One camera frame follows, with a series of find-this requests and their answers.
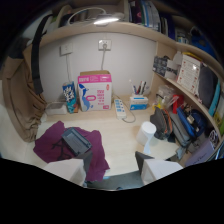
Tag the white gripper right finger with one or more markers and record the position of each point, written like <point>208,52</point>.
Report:
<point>156,169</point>

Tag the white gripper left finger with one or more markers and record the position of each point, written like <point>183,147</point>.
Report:
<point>66,170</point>

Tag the maroon cloth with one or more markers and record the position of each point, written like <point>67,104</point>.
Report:
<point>95,150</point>

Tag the white toilet paper roll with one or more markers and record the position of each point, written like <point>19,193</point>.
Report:
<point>146,132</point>

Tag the purple notebook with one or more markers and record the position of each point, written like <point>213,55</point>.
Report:
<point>200,153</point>

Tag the grey orange backpack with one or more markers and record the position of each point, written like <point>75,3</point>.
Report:
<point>161,122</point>

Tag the blue bag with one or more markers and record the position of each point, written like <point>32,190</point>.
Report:
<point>192,122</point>

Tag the clear plastic container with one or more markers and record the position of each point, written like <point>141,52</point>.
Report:
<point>55,108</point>

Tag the blue and white pen holder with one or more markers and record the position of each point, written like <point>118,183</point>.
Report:
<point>138,102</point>

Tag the red object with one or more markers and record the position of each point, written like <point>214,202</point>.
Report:
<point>177,101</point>

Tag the white power strip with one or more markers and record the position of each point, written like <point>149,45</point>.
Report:
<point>120,108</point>

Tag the blue snack packet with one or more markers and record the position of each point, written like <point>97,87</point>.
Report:
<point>70,96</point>

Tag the pink and white cardboard box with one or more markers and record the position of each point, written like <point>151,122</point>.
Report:
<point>95,90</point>

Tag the dark grey pouch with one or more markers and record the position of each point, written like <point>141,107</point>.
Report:
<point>206,87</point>

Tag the white red printed box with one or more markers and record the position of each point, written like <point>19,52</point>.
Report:
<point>188,74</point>

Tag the black patterned box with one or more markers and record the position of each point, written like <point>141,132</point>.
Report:
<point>160,65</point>

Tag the row of books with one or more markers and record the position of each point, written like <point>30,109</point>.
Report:
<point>150,15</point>

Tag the white wall switch plate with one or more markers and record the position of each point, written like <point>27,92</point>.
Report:
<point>66,49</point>

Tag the white wall socket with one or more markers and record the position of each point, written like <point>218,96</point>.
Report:
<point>104,44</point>

